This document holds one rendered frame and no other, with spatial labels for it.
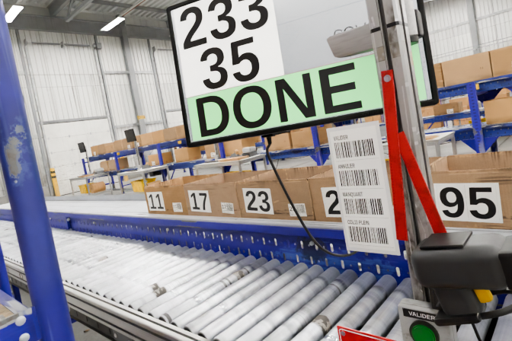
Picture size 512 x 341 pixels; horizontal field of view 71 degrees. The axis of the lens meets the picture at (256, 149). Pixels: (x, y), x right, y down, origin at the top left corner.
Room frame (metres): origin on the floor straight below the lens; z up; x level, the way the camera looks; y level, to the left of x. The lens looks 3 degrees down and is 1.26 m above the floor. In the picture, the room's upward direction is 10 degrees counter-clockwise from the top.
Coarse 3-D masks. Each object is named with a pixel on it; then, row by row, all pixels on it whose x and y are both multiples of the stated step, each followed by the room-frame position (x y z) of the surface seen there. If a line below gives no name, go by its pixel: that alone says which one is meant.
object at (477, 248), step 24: (432, 240) 0.45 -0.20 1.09; (456, 240) 0.42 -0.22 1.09; (480, 240) 0.41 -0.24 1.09; (504, 240) 0.41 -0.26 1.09; (432, 264) 0.42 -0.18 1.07; (456, 264) 0.40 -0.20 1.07; (480, 264) 0.39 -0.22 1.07; (504, 264) 0.38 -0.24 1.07; (456, 288) 0.41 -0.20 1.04; (480, 288) 0.39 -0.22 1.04; (504, 288) 0.38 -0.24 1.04; (456, 312) 0.42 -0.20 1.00; (480, 312) 0.41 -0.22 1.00
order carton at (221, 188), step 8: (216, 176) 2.04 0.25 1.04; (224, 176) 2.07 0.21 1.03; (232, 176) 2.03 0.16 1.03; (240, 176) 1.99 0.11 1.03; (248, 176) 1.94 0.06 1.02; (184, 184) 1.87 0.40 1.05; (192, 184) 1.81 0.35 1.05; (200, 184) 1.76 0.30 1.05; (208, 184) 1.72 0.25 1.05; (216, 184) 1.68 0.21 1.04; (224, 184) 1.65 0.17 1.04; (232, 184) 1.61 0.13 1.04; (184, 192) 1.86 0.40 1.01; (208, 192) 1.73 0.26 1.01; (216, 192) 1.69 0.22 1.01; (224, 192) 1.65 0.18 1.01; (232, 192) 1.62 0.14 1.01; (216, 200) 1.70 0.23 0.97; (224, 200) 1.66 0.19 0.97; (232, 200) 1.62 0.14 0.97; (216, 208) 1.71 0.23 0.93; (216, 216) 1.71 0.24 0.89; (224, 216) 1.68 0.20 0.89; (232, 216) 1.64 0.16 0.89; (240, 216) 1.60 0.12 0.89
